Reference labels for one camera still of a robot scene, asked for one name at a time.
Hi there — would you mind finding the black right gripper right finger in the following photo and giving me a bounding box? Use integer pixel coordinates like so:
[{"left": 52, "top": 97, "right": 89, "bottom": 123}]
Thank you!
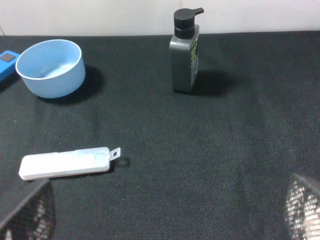
[{"left": 284, "top": 173, "right": 320, "bottom": 240}]

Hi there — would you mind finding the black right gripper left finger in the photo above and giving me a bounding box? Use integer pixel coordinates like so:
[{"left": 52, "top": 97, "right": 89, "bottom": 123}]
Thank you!
[{"left": 0, "top": 179, "right": 56, "bottom": 240}]

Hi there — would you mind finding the white plastic case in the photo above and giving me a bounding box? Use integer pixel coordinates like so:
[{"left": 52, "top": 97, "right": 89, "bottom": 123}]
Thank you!
[{"left": 18, "top": 147, "right": 121, "bottom": 181}]

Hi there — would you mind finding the black tablecloth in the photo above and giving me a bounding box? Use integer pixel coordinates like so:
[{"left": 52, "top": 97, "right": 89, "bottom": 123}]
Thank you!
[{"left": 0, "top": 31, "right": 320, "bottom": 240}]

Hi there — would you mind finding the light blue bowl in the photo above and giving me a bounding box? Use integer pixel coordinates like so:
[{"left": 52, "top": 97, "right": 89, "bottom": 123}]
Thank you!
[{"left": 15, "top": 39, "right": 86, "bottom": 99}]

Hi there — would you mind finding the blue eraser block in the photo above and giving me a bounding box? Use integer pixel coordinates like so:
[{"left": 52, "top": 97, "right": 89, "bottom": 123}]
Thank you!
[{"left": 0, "top": 50, "right": 20, "bottom": 88}]

